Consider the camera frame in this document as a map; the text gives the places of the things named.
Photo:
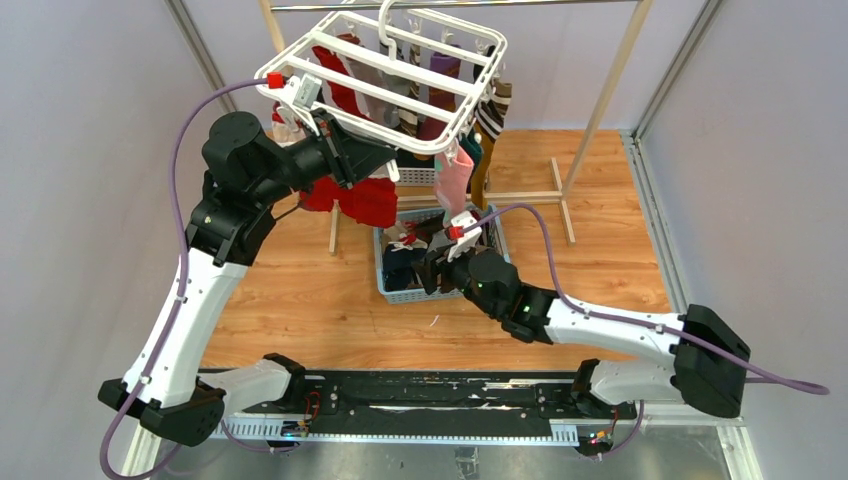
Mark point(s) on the grey sock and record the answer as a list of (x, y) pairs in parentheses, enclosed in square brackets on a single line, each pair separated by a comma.
[(398, 85)]

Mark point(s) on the dark green sock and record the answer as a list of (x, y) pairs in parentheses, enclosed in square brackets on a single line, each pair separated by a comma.
[(471, 144)]

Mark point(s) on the pink patterned sock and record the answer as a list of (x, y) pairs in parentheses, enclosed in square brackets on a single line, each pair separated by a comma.
[(453, 170)]

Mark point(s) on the mustard yellow sock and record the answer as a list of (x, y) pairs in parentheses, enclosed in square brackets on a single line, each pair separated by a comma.
[(480, 174)]

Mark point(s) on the red snowman sock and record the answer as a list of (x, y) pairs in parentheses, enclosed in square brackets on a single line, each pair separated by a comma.
[(321, 196)]

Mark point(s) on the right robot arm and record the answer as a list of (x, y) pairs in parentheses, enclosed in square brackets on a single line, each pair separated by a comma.
[(693, 358)]

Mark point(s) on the white clip sock hanger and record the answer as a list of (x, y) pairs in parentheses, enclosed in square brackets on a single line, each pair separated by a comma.
[(291, 61)]

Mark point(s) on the pile of socks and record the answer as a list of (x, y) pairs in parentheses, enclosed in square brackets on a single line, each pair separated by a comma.
[(409, 242)]

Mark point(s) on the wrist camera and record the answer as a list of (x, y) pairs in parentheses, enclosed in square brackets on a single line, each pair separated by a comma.
[(296, 99), (463, 231)]

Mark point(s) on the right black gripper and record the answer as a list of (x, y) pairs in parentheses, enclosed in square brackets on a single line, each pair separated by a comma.
[(434, 263)]

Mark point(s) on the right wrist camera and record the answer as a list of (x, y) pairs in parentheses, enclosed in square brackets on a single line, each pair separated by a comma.
[(463, 231)]

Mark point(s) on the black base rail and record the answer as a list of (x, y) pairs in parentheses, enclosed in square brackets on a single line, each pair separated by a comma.
[(449, 405)]

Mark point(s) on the brown striped sock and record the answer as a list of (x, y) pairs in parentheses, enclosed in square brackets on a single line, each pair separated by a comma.
[(491, 111)]

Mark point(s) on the red santa sock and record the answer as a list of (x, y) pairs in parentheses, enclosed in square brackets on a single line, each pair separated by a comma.
[(372, 202)]

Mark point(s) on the white plastic basket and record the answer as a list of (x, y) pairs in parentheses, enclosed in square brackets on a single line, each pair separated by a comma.
[(416, 177)]

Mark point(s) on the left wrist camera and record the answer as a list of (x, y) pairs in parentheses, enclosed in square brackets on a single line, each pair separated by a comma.
[(296, 99)]

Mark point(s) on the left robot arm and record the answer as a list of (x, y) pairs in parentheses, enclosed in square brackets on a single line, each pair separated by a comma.
[(247, 174)]

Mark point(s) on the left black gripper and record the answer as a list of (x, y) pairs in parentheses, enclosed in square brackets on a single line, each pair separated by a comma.
[(350, 158)]

